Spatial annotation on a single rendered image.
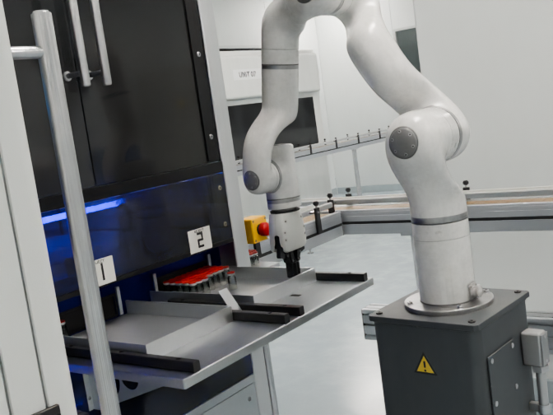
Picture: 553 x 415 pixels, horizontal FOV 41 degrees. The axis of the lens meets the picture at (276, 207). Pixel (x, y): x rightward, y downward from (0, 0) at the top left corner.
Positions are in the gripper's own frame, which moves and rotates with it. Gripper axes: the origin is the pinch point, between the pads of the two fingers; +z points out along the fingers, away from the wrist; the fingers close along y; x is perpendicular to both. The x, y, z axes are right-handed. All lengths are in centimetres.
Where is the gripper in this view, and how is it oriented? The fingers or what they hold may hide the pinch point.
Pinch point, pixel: (293, 269)
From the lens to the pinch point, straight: 185.3
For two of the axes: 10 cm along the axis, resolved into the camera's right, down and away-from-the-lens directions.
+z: 1.4, 9.8, 1.2
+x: 8.0, -0.4, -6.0
